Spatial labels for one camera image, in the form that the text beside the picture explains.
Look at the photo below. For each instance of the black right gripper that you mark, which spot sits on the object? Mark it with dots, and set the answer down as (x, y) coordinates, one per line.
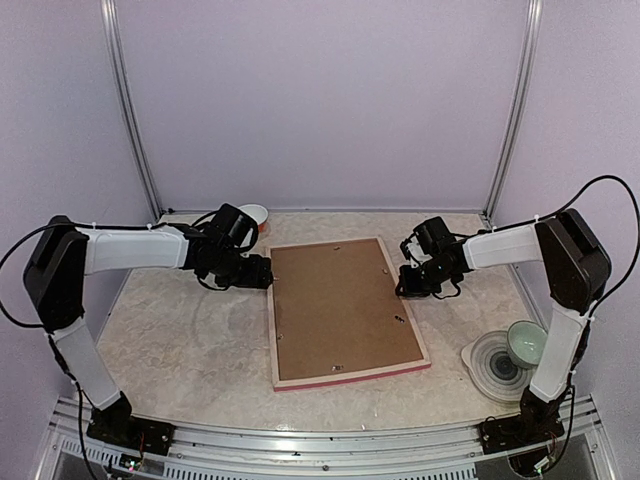
(408, 289)

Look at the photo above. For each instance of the orange white bowl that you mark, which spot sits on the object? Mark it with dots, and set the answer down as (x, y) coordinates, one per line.
(258, 213)

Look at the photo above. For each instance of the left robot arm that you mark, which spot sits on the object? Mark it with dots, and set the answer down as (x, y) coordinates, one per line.
(67, 256)

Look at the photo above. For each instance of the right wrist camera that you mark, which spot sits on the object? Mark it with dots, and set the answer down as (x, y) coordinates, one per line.
(411, 250)

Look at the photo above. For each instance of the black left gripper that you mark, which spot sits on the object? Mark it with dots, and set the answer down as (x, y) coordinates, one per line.
(259, 276)

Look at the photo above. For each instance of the aluminium corner post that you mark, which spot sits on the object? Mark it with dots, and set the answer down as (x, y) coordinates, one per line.
(517, 107)
(123, 91)

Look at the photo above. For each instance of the left aluminium corner post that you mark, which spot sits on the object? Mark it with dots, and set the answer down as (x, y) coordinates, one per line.
(123, 91)

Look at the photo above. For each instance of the right aluminium corner post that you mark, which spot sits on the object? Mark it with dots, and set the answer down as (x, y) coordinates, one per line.
(517, 107)

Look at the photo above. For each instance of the white swirl plate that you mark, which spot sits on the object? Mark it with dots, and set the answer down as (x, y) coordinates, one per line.
(492, 371)

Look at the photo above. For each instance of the pink wooden picture frame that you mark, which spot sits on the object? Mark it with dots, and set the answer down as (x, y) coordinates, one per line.
(350, 382)

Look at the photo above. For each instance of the green ceramic bowl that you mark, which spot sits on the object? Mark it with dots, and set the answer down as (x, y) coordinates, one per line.
(525, 344)

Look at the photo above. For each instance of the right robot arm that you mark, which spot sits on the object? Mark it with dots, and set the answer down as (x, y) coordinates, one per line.
(577, 269)

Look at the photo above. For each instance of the aluminium front rail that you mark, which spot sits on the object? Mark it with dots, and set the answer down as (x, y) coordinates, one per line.
(443, 452)

